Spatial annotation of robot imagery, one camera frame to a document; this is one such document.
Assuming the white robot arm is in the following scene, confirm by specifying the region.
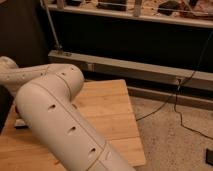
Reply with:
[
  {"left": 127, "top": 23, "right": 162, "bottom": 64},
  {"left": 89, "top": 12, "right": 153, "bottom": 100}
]
[{"left": 0, "top": 56, "right": 135, "bottom": 171}]

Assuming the metal pole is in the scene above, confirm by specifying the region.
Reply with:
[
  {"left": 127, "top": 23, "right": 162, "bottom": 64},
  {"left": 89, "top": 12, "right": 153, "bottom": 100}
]
[{"left": 42, "top": 0, "right": 62, "bottom": 51}]

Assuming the black and white box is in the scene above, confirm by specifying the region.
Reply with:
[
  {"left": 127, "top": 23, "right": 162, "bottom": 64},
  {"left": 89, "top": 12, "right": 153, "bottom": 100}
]
[{"left": 14, "top": 119, "right": 27, "bottom": 129}]

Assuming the wooden shelf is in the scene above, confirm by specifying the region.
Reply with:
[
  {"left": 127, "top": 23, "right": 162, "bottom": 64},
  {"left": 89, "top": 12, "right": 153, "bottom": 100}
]
[{"left": 41, "top": 0, "right": 213, "bottom": 29}]

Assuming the black floor box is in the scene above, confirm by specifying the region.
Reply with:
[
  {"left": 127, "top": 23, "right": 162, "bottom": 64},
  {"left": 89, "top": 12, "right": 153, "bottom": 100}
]
[{"left": 205, "top": 149, "right": 213, "bottom": 166}]

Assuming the black floor cable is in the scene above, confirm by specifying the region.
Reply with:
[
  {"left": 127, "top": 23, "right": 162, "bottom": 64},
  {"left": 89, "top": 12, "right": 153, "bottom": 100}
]
[{"left": 135, "top": 30, "right": 213, "bottom": 141}]

